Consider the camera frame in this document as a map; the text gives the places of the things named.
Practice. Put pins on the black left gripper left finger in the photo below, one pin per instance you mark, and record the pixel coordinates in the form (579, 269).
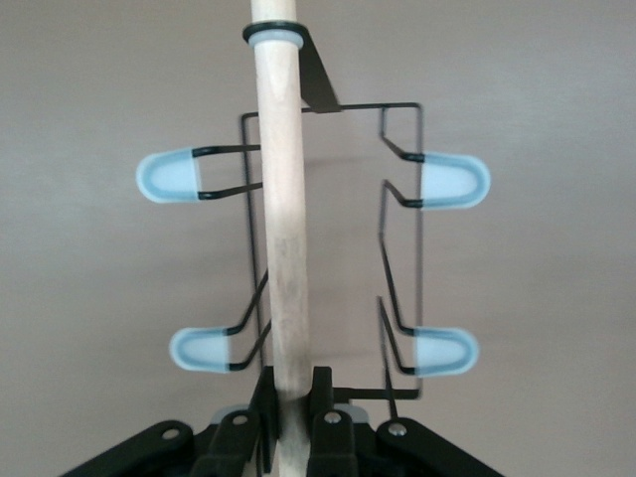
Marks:
(238, 447)

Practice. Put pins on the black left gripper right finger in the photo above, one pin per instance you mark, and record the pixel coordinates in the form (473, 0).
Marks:
(330, 442)

